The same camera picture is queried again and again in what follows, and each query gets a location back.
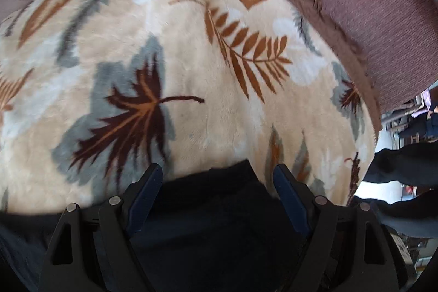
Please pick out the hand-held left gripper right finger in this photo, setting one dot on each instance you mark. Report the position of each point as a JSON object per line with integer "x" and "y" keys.
{"x": 291, "y": 199}

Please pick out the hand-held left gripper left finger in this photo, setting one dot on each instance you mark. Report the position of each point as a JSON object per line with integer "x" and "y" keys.
{"x": 147, "y": 196}

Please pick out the dark pants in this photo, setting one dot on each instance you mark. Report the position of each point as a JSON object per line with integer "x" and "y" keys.
{"x": 212, "y": 216}

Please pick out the person's dark clothing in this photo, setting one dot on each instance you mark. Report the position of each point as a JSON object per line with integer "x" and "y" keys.
{"x": 403, "y": 169}

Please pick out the leaf printed beige blanket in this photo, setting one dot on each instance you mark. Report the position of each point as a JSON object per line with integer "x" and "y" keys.
{"x": 191, "y": 73}

